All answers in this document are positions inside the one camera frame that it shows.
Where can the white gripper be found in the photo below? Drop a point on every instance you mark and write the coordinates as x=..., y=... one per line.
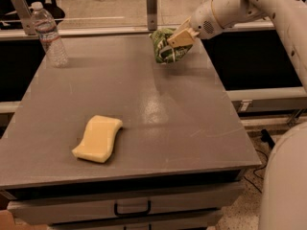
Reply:
x=202, y=20

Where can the green jalapeno chip bag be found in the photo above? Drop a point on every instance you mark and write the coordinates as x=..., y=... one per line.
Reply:
x=163, y=52

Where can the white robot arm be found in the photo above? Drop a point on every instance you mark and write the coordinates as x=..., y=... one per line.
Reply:
x=284, y=197

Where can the yellow sponge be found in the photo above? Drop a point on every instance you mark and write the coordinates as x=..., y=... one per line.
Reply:
x=98, y=139

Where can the black stand leg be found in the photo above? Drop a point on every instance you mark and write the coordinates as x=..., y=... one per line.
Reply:
x=266, y=138

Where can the clear plastic water bottle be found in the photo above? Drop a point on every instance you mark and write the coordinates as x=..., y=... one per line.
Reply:
x=48, y=35

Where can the black office chair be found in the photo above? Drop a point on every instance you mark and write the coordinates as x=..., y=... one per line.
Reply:
x=9, y=15

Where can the middle metal bracket post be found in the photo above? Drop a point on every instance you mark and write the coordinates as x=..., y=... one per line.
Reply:
x=151, y=14

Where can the metal bracket post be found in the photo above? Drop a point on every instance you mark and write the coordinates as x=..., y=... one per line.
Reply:
x=24, y=14
x=151, y=14

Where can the grey drawer with black handle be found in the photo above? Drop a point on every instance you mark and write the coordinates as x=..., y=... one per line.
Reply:
x=126, y=204

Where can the left metal bracket post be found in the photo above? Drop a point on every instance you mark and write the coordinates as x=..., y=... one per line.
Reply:
x=24, y=14

